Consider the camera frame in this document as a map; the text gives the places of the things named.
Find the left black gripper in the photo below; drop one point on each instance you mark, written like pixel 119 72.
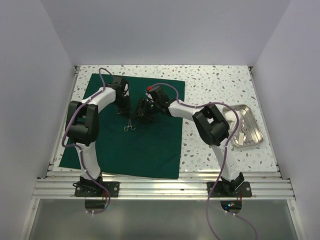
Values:
pixel 125 111

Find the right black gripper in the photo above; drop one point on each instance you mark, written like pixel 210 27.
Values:
pixel 147 117

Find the green surgical cloth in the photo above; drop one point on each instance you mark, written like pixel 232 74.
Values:
pixel 152 150

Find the white gauze strip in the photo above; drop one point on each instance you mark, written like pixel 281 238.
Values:
pixel 241 138

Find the steel instrument tray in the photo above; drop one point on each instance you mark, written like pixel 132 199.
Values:
pixel 245 113

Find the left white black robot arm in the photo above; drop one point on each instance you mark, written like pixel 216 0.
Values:
pixel 82 129

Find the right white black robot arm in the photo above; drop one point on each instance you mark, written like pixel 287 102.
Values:
pixel 211 125

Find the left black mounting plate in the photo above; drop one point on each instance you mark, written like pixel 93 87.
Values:
pixel 93 190

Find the black mounting plate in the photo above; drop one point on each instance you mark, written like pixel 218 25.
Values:
pixel 93 190
pixel 221 191

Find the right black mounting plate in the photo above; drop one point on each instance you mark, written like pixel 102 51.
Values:
pixel 221 191

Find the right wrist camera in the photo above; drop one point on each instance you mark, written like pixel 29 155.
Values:
pixel 156 93

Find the aluminium rail frame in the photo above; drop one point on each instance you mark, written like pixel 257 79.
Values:
pixel 270 209

